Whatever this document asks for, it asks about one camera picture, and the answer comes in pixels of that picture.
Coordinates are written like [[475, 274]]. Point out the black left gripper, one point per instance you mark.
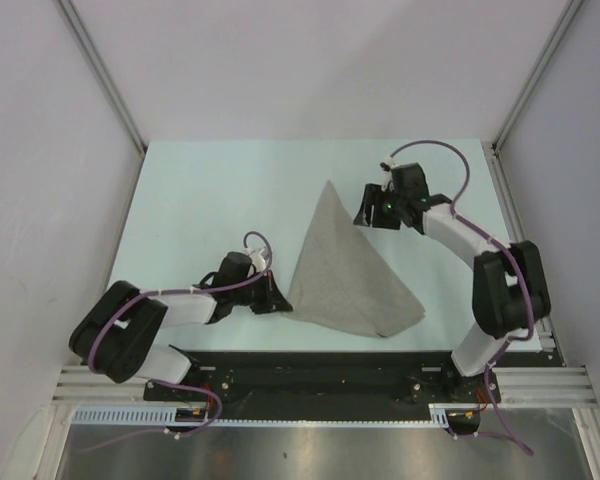
[[272, 298]]

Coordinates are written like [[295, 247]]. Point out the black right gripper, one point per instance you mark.
[[373, 195]]

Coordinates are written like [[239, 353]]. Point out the grey cloth napkin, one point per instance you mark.
[[342, 283]]

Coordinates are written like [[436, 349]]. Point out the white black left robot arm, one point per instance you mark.
[[117, 337]]

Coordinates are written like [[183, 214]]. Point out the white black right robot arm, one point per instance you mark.
[[509, 289]]

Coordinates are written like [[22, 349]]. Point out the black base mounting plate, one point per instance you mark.
[[326, 381]]

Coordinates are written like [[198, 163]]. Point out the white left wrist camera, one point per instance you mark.
[[260, 258]]

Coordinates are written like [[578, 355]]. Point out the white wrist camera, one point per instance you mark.
[[388, 165], [260, 258]]

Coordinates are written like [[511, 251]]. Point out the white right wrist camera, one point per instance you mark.
[[388, 165]]

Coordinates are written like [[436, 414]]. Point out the white slotted cable duct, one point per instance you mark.
[[409, 416]]

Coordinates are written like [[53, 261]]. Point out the aluminium rail left front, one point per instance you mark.
[[78, 385]]

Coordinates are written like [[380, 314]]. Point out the aluminium rail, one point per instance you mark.
[[78, 385], [545, 387]]

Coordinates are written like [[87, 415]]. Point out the aluminium rail right front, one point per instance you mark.
[[545, 387]]

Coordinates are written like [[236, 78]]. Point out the right aluminium frame post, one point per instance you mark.
[[548, 53]]

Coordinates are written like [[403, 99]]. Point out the aluminium frame post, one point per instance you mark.
[[95, 62], [548, 53]]

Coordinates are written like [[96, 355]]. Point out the left aluminium frame post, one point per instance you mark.
[[95, 62]]

